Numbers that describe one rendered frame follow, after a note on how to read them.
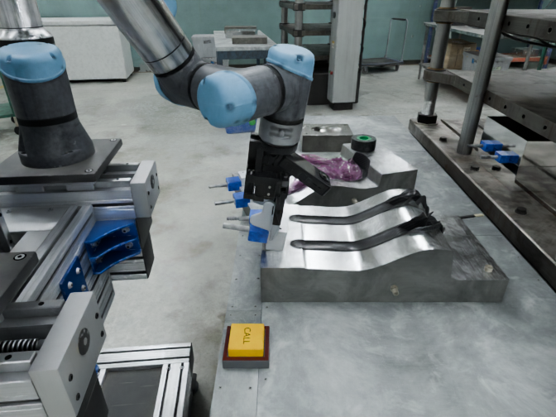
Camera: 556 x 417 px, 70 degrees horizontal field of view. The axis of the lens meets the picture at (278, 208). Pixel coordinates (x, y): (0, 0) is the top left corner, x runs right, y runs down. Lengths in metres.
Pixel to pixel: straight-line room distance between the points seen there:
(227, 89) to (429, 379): 0.56
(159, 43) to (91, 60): 6.73
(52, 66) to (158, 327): 1.34
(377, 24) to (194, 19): 3.40
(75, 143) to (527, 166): 1.29
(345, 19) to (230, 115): 4.58
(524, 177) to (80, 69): 6.76
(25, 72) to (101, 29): 6.32
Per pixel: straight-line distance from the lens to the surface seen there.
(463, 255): 0.96
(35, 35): 1.07
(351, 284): 0.83
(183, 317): 2.01
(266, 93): 0.59
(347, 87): 5.23
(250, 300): 0.85
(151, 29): 0.62
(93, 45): 7.30
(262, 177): 0.71
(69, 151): 0.98
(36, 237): 0.90
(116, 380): 1.56
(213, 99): 0.57
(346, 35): 5.12
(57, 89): 0.95
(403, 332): 0.82
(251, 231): 0.81
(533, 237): 1.27
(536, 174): 1.52
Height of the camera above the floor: 1.37
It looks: 29 degrees down
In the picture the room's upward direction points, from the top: straight up
